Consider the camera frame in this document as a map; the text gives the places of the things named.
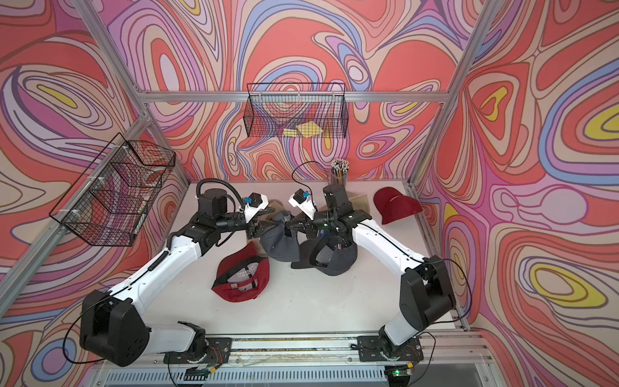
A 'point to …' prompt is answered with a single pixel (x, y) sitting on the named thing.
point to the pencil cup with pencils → (339, 171)
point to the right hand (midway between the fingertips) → (291, 229)
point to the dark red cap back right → (393, 205)
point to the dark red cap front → (242, 273)
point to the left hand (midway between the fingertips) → (276, 216)
